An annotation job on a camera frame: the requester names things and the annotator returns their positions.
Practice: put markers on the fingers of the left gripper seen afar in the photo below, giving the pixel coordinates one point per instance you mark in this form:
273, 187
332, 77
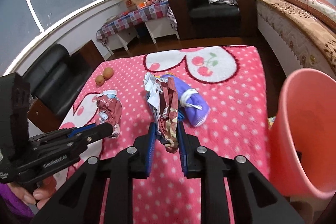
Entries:
91, 133

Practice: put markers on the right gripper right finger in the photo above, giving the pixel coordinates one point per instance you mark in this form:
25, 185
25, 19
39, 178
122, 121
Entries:
193, 155

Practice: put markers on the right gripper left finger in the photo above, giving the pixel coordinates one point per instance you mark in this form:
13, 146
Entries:
136, 160

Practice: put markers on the maroon snack wrapper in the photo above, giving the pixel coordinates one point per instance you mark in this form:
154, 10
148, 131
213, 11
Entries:
109, 110

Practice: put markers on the brown foil wrapper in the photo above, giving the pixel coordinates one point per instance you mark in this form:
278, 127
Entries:
162, 98

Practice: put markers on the pink plastic bucket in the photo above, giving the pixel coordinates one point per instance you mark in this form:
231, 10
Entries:
302, 138

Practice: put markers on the purple sleeve forearm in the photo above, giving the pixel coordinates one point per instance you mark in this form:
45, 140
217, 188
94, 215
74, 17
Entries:
15, 205

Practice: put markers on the left hand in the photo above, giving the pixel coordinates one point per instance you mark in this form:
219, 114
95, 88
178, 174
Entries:
40, 195

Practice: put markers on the black sofa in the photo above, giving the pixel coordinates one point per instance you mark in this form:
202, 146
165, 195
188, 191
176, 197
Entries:
56, 77

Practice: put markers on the pink polka dot blanket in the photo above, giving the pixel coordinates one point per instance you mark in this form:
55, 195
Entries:
232, 82

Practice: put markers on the table with checked cloth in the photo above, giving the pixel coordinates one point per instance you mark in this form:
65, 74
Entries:
158, 19

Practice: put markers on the black leather armchair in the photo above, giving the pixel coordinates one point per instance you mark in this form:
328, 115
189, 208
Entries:
201, 19

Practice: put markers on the bed with brown blanket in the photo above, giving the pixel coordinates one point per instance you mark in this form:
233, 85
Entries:
297, 38

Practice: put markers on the folded floral quilt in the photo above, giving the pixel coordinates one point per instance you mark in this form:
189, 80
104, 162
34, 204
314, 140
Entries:
321, 9

